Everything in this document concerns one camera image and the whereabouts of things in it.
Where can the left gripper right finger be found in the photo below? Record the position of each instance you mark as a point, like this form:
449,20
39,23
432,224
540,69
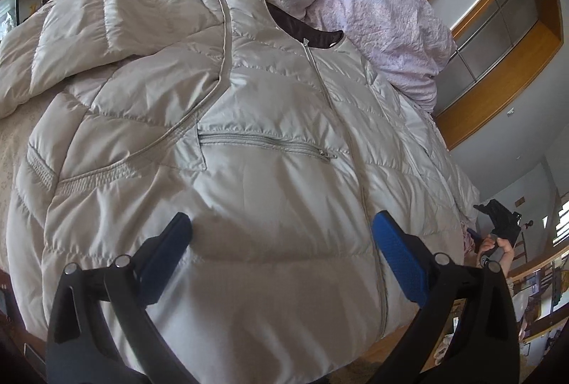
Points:
484,348

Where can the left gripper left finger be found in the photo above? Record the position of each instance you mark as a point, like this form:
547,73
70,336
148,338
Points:
80,347

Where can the beige puffer jacket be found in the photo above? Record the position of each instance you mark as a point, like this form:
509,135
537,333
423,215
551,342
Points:
279,141

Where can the person's right hand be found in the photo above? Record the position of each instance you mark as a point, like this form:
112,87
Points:
496,249

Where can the floral bed sheet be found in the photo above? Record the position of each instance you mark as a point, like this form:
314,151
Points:
15,131

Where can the lilac pillow near headboard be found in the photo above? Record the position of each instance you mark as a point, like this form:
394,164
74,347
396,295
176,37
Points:
402,39

